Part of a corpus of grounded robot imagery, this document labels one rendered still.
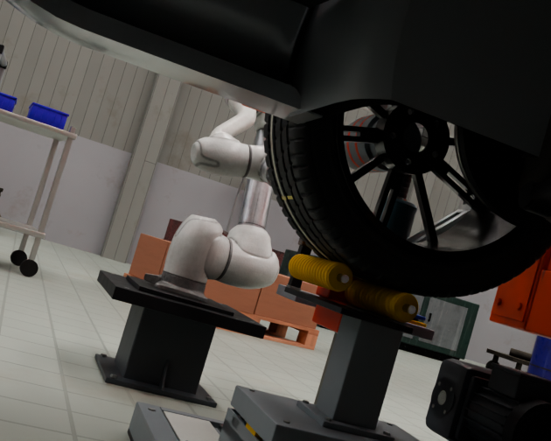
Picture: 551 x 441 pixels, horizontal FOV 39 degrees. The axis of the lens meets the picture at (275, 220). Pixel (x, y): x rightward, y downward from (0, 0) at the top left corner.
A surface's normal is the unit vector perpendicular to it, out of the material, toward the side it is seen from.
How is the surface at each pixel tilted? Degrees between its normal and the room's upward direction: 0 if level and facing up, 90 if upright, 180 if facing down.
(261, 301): 90
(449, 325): 90
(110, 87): 90
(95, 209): 90
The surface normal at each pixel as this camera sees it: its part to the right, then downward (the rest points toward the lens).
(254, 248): 0.47, -0.23
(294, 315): 0.58, 0.13
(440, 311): 0.31, 0.04
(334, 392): -0.91, -0.29
